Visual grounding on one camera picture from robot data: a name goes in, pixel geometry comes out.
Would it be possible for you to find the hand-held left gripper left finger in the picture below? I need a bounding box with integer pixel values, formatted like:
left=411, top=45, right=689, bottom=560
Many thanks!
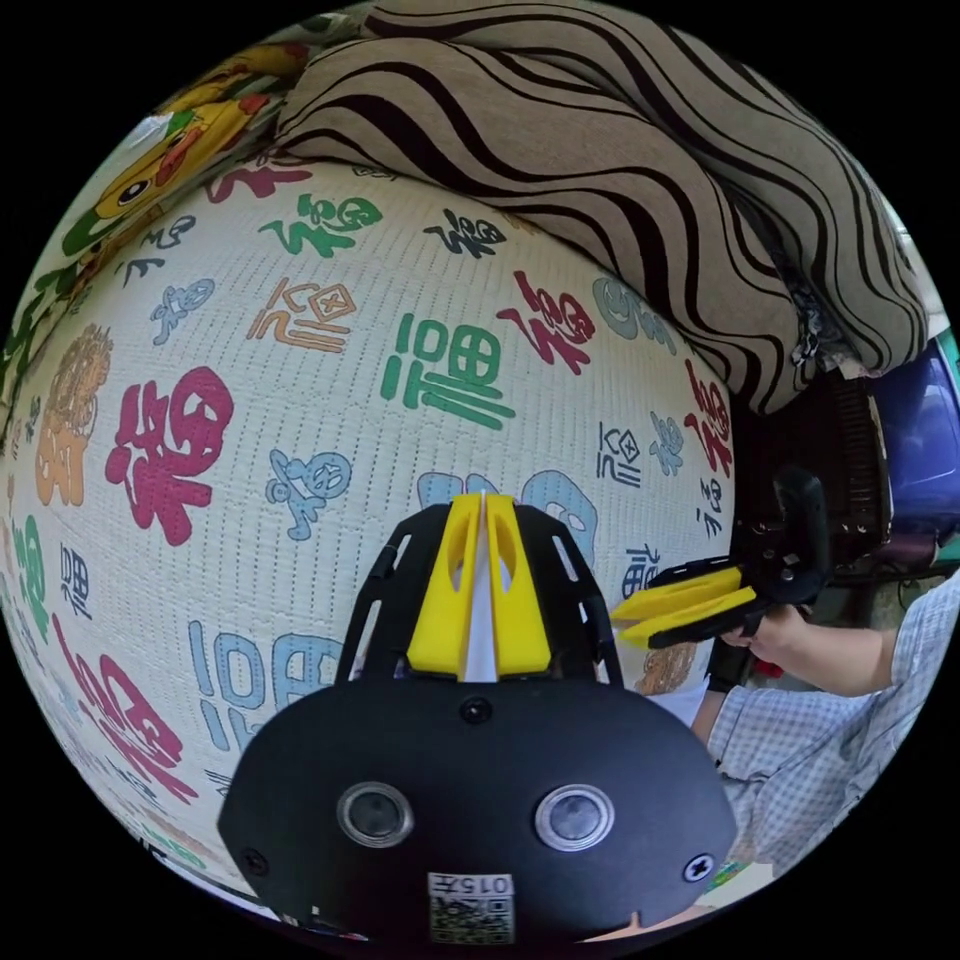
left=407, top=494, right=483, bottom=674

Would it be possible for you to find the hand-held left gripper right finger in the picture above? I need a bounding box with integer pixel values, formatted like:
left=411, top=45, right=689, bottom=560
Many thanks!
left=485, top=494, right=554, bottom=676

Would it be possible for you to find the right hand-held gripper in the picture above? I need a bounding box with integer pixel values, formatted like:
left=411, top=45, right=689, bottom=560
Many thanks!
left=609, top=517, right=815, bottom=652

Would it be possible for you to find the white short sleeve shirt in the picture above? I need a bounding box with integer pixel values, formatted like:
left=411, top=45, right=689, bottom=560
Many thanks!
left=463, top=491, right=712, bottom=725

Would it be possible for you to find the person's right forearm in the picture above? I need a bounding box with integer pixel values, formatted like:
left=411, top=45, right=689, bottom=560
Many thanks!
left=772, top=607, right=913, bottom=700

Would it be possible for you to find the person's right hand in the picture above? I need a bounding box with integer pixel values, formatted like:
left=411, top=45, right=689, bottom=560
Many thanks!
left=719, top=599, right=817, bottom=680

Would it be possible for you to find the person's body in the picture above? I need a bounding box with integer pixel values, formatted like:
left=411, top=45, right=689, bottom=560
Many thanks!
left=689, top=569, right=960, bottom=888

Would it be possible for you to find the bed with printed sheet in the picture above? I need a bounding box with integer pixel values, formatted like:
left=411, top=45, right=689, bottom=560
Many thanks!
left=0, top=142, right=740, bottom=909

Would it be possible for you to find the blue plastic container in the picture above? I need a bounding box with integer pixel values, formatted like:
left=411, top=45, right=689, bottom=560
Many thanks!
left=873, top=337, right=960, bottom=543

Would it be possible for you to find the beige black striped quilt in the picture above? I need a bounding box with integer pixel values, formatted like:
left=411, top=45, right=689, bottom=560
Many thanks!
left=273, top=0, right=935, bottom=418

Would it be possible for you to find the yellow cartoon print blanket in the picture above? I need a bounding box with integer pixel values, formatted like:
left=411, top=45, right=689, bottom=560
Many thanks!
left=0, top=41, right=313, bottom=391

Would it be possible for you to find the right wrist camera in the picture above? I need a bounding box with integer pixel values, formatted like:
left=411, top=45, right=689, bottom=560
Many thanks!
left=774, top=464, right=832, bottom=605

